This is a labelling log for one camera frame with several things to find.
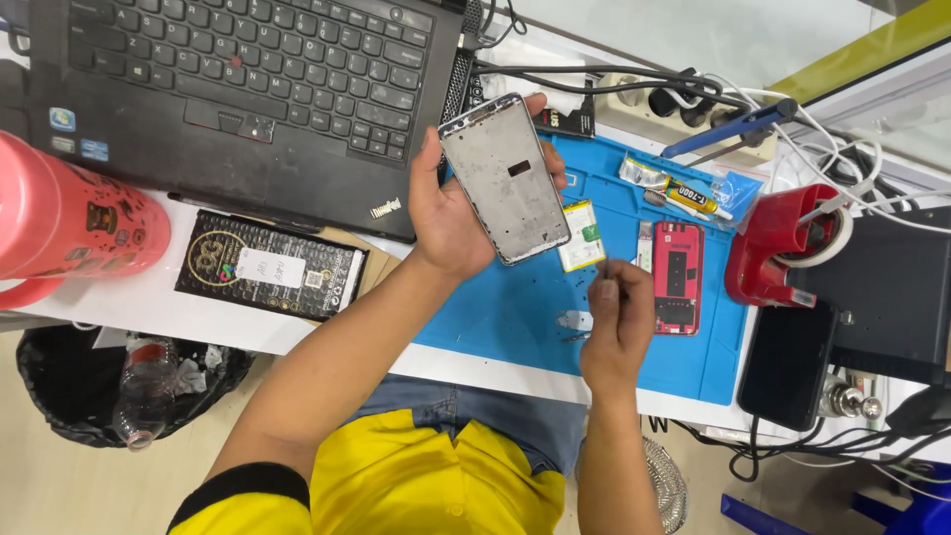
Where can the silver phone frame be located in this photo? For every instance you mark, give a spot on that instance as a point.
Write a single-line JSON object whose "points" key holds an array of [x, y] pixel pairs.
{"points": [[505, 178]]}

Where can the white yellow phone battery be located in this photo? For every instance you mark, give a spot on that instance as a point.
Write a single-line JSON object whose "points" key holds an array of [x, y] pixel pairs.
{"points": [[583, 238]]}

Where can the black packet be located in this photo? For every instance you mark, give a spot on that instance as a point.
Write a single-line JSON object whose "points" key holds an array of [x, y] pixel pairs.
{"points": [[568, 119]]}

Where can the metal mesh basket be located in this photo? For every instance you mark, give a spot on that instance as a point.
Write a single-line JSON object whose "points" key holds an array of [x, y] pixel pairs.
{"points": [[665, 483]]}

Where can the white toothbrush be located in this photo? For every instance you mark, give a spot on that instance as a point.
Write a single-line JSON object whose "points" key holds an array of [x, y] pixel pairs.
{"points": [[669, 204]]}

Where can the person's right hand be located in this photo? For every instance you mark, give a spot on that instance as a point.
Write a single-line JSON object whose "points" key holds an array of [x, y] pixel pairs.
{"points": [[617, 349]]}

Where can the red tape dispenser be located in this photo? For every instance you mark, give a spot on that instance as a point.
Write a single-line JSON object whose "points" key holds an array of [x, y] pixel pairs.
{"points": [[761, 245]]}

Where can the blue silicone repair mat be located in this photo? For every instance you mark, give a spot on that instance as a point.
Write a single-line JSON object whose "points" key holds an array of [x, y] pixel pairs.
{"points": [[505, 316]]}

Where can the person's blue jeans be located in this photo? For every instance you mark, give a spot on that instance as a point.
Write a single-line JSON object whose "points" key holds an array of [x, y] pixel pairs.
{"points": [[505, 416]]}

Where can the white tissue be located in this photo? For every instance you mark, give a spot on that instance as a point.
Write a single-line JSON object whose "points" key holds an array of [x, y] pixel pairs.
{"points": [[520, 56]]}

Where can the black box device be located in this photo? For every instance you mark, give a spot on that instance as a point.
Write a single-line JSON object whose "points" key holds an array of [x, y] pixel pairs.
{"points": [[891, 297]]}

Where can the yellow black glue tube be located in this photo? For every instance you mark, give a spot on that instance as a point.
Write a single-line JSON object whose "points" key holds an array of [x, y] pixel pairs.
{"points": [[687, 197]]}

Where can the person's yellow shirt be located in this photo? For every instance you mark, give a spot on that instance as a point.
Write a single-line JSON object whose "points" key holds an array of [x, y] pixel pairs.
{"points": [[416, 483]]}

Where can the pink plastic jug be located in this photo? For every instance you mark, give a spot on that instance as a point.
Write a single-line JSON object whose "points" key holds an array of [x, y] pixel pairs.
{"points": [[67, 215]]}

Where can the blue plastic stool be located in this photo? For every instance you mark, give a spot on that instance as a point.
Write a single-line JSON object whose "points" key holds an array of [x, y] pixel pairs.
{"points": [[914, 513]]}

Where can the white power strip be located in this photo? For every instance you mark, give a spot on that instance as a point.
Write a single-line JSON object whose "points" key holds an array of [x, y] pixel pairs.
{"points": [[631, 104]]}

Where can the black trash bag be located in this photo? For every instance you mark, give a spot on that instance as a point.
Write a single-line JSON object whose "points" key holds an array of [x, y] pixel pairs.
{"points": [[59, 386]]}

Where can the clear plastic bottle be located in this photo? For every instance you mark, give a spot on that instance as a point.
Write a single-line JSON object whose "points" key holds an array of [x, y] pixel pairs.
{"points": [[142, 394]]}

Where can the black box with gold print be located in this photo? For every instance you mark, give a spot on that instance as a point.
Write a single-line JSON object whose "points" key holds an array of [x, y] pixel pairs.
{"points": [[252, 260]]}

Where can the person's left hand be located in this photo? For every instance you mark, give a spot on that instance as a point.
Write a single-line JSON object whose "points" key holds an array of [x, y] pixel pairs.
{"points": [[446, 223]]}

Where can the thin metal tool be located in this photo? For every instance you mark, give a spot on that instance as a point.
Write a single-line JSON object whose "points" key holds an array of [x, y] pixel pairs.
{"points": [[605, 260]]}

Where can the black smartphone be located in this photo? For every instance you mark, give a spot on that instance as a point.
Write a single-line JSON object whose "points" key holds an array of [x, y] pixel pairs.
{"points": [[786, 364]]}

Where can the clear blue plastic bag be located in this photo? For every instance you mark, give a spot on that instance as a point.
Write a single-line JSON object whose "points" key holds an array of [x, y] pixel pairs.
{"points": [[739, 195]]}

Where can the black laptop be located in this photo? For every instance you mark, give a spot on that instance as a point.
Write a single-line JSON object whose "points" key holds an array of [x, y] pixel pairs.
{"points": [[245, 89]]}

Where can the brown cardboard sheet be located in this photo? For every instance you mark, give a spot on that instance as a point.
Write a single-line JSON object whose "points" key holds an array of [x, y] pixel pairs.
{"points": [[380, 261]]}

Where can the black mesh laptop stand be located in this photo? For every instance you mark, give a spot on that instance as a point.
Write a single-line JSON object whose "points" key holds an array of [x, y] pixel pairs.
{"points": [[459, 74]]}

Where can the red phone back cover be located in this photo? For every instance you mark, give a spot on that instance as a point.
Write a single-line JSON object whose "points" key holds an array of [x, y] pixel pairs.
{"points": [[677, 279]]}

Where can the small white phone part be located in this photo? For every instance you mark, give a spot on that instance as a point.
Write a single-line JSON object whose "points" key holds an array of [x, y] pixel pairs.
{"points": [[645, 245]]}

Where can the white tape roll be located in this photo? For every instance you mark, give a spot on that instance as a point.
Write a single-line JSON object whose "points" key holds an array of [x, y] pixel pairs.
{"points": [[836, 241]]}

